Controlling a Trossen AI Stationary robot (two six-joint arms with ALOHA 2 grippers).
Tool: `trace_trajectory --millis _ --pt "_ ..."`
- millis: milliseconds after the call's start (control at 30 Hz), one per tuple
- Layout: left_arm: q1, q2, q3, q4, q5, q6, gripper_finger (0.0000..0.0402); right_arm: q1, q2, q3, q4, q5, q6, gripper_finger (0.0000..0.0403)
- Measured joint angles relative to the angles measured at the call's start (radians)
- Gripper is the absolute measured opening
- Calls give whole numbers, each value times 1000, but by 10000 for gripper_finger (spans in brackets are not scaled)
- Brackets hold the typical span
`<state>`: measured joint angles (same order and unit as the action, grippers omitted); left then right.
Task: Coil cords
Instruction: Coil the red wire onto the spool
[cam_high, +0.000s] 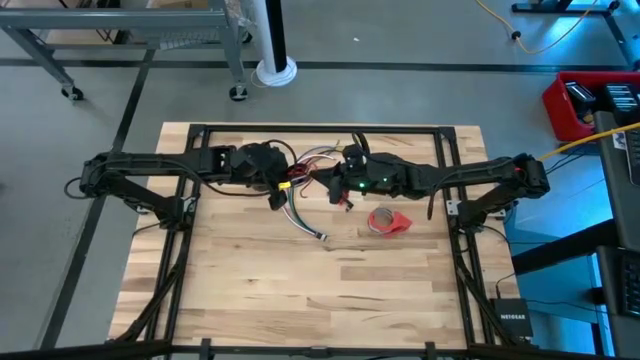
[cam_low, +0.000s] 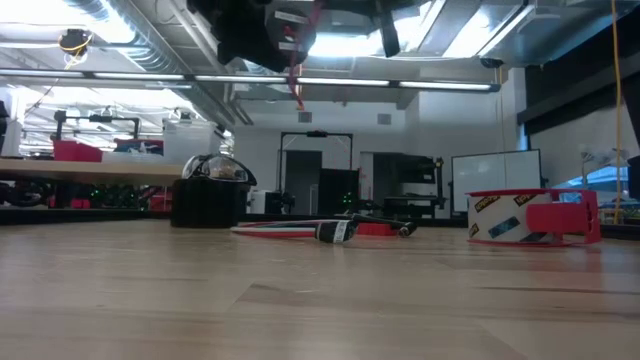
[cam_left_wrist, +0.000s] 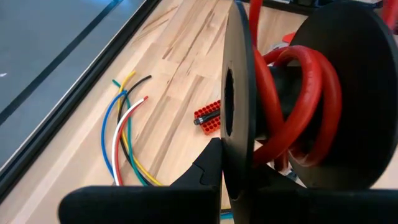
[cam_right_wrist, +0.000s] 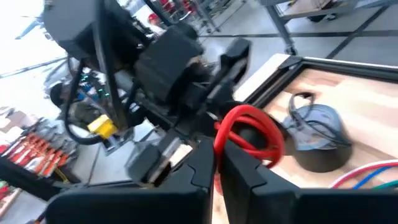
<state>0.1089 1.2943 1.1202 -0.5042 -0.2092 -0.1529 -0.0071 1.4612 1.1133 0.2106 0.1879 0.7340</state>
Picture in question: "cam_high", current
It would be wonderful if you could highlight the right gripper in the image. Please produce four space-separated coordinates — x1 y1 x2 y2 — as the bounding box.
309 143 404 206

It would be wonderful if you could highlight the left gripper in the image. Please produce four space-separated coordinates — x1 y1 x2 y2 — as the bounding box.
232 141 307 212

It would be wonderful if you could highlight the red tape dispenser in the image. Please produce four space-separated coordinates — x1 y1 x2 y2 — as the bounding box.
367 207 414 238

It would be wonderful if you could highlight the white and black column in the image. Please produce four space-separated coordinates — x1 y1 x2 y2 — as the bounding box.
252 0 299 88

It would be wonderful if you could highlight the black rig beam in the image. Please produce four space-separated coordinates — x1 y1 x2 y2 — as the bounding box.
0 339 640 360

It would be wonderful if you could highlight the red plastic bin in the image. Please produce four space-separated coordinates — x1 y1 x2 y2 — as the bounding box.
542 71 640 143

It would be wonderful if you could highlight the black labelled device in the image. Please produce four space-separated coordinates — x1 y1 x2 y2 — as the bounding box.
564 81 597 114
602 83 640 114

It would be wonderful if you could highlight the black floor stand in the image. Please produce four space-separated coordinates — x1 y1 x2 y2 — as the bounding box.
510 0 640 69

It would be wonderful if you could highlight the black desk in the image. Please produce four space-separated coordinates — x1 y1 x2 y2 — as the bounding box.
509 110 640 360

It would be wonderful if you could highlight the black keyboard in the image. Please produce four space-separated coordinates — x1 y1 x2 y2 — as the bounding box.
621 257 640 317

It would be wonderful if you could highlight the black table frame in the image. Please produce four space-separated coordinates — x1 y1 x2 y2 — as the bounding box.
107 123 509 351

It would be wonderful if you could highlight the multicoloured wire harness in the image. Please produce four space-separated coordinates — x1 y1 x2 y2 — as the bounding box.
279 141 351 243

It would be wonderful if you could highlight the yellow floor cable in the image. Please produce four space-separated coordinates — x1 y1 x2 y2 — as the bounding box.
474 0 601 56

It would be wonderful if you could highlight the black Netgear switch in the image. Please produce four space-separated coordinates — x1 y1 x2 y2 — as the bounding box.
492 297 534 339

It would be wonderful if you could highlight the rolling metal frame workbench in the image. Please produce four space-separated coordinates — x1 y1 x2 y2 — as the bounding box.
0 0 251 102

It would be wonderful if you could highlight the taut yellow cord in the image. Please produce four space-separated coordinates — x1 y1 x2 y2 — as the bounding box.
537 121 640 162

